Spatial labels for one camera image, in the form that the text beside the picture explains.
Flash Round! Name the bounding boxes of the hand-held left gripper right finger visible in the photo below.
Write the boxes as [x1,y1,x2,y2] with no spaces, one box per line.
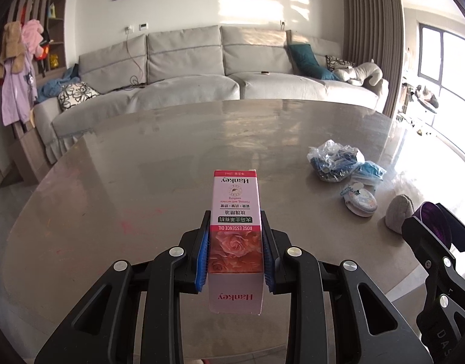
[261,212,434,364]

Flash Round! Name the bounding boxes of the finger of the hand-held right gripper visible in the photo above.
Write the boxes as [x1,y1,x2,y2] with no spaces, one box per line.
[439,203,465,253]
[401,215,465,312]

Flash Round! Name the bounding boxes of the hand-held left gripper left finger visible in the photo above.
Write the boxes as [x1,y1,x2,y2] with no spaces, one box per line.
[35,210,211,364]

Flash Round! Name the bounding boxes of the purple round plastic piece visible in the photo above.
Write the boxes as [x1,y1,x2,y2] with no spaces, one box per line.
[420,202,452,251]

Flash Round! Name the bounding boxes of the grey fabric pouch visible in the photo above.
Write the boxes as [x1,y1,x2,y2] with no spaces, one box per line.
[385,194,415,234]

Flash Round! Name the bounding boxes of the pink rose print carton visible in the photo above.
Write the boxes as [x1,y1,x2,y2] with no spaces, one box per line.
[208,169,264,316]

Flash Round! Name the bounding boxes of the white blue patterned packet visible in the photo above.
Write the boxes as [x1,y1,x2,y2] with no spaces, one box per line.
[339,183,378,218]

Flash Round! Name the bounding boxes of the clear plastic bag blue contents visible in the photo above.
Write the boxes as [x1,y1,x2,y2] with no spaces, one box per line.
[307,140,365,183]

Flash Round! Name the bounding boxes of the dark swivel chair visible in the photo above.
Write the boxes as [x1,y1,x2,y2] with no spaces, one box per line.
[414,85,440,113]

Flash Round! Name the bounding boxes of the large window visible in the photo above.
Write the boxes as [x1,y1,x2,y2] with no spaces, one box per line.
[418,23,465,160]

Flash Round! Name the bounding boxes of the light grey sofa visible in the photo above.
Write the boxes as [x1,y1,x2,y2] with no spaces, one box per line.
[30,25,390,163]

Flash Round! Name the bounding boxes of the grey plush toy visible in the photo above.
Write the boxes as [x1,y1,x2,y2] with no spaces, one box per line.
[333,59,383,88]

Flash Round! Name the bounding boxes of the dark patterned pillow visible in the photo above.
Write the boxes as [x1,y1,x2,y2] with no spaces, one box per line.
[325,55,356,71]

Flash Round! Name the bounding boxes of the large teal pillow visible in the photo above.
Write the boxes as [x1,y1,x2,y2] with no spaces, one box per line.
[287,43,328,76]

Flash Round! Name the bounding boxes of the wooden slatted divider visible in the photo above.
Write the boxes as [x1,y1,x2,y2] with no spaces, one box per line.
[0,0,57,183]

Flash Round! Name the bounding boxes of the black white floral pillow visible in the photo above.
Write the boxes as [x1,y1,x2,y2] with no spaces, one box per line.
[57,82,100,111]

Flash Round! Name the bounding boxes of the grey brown curtain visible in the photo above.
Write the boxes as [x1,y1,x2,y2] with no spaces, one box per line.
[340,0,404,119]

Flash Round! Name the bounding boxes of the blue cloth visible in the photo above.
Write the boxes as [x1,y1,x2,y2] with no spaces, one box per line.
[39,64,79,97]

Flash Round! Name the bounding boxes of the lavender garment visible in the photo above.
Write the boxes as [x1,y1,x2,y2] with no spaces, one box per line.
[1,51,38,126]

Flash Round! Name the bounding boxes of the wooden shelf unit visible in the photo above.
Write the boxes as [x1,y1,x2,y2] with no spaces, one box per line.
[47,0,72,73]

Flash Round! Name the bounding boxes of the pink garment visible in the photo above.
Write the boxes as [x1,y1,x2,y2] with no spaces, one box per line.
[22,19,44,60]

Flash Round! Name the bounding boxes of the beige garment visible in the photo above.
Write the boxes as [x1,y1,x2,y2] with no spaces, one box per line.
[1,22,25,73]

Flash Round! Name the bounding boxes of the black charger cable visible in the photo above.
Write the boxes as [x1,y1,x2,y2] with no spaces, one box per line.
[117,28,148,91]

